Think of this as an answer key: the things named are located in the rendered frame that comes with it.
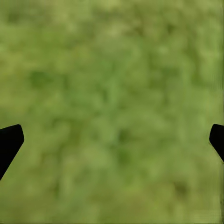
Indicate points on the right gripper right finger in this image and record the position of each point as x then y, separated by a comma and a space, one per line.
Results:
217, 139

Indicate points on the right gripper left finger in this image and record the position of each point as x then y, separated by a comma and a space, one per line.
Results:
11, 139

